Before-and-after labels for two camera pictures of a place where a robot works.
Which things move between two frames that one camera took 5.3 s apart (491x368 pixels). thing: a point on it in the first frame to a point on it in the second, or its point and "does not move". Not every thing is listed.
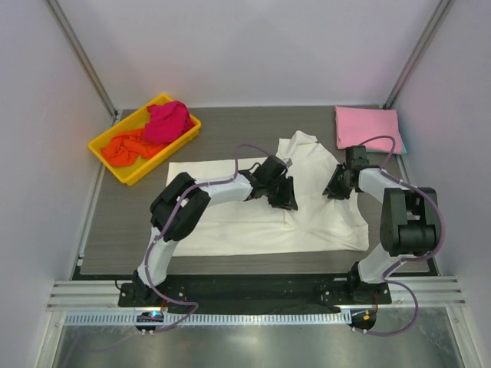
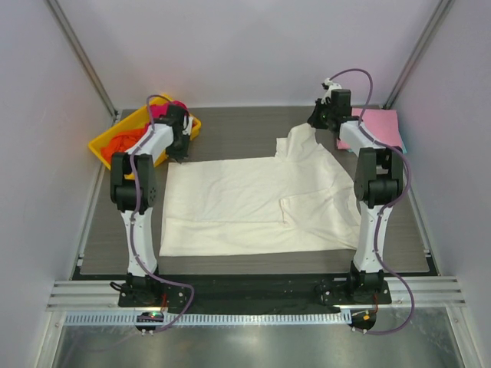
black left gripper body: (278, 192) to (179, 149)
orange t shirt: (123, 149) does not move
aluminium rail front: (104, 296) does not move
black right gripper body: (337, 185) to (321, 116)
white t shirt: (252, 225) does not move
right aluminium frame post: (440, 11) does not move
